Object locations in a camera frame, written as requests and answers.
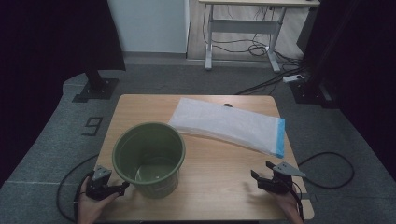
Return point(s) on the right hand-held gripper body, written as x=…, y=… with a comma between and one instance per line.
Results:
x=280, y=182

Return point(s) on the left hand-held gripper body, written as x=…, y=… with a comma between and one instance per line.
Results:
x=99, y=188

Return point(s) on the green plastic trash can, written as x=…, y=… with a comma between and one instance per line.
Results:
x=146, y=149

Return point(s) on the white garbage bag blue band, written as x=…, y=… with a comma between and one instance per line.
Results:
x=230, y=124

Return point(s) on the person's left hand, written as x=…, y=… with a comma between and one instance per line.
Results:
x=88, y=210

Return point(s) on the person's right hand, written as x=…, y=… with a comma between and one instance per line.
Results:
x=291, y=205

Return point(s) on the white power strip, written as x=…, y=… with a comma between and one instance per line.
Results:
x=292, y=78

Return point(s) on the black stand base left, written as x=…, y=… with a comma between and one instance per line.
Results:
x=98, y=88

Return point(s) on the dark curtain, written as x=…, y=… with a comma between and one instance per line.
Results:
x=364, y=62
x=46, y=62

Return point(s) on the white partition panel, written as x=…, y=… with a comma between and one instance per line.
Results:
x=149, y=25

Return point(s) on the black stand with base plate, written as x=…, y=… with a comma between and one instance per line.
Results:
x=306, y=91

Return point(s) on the white desk frame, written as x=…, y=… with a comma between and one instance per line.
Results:
x=246, y=26

